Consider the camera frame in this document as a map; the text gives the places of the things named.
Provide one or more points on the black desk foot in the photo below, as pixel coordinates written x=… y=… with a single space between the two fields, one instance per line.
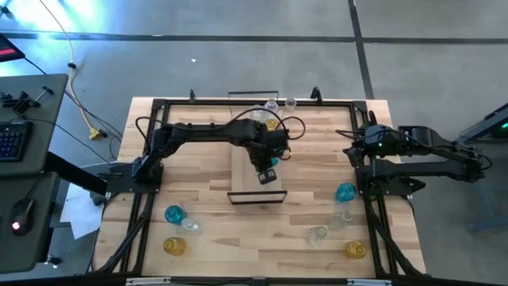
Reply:
x=54 y=260

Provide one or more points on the black device red display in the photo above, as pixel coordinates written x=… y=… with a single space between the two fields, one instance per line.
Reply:
x=8 y=45

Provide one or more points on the teal embossed glass vase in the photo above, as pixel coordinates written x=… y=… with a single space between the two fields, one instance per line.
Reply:
x=274 y=161
x=174 y=214
x=346 y=192

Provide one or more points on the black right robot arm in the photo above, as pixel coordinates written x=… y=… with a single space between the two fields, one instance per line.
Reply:
x=428 y=168

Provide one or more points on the black aluminium table frame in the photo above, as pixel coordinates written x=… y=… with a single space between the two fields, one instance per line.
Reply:
x=333 y=103

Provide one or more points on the tall clear glass vase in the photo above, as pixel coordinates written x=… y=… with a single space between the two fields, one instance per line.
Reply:
x=289 y=105

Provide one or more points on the clear ribbed glass bottle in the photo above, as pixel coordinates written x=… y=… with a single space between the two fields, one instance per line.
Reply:
x=272 y=106

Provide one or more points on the clear narrow-neck glass vase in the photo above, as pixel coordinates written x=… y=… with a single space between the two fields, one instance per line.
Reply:
x=338 y=221

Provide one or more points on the silver corner bracket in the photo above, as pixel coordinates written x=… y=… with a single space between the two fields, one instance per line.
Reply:
x=147 y=281
x=369 y=282

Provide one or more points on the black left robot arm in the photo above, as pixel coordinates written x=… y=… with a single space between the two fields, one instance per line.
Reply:
x=198 y=133

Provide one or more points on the black keyboard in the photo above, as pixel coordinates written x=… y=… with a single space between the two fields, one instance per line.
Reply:
x=14 y=141

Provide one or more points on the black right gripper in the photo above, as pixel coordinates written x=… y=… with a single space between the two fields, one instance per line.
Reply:
x=377 y=141

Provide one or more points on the blue grey metal cart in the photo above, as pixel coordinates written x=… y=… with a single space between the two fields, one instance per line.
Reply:
x=498 y=119

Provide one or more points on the black desk beam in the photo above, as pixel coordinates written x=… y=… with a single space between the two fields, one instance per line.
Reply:
x=79 y=176

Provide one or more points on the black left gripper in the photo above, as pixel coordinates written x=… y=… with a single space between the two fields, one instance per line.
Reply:
x=264 y=159

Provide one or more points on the clear ribbed glass jar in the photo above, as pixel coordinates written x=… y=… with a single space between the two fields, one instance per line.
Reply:
x=258 y=115

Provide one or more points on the small clear glass vase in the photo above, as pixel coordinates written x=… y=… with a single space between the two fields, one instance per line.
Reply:
x=316 y=235
x=191 y=225

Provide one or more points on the dark grey desk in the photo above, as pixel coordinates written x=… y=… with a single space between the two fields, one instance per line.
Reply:
x=35 y=254
x=47 y=119

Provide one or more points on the white paper sheet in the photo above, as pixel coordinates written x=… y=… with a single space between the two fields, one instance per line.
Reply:
x=81 y=216

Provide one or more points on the black computer mouse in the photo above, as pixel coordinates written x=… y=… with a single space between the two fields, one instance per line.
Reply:
x=24 y=212

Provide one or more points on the black table clamp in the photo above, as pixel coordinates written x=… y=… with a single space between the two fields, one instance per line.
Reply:
x=192 y=96
x=316 y=94

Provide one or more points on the yellow embossed glass vase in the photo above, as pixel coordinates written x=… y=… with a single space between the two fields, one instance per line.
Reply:
x=174 y=246
x=355 y=249
x=272 y=125

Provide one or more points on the black desk clamp stand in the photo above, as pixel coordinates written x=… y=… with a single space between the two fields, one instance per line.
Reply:
x=21 y=104

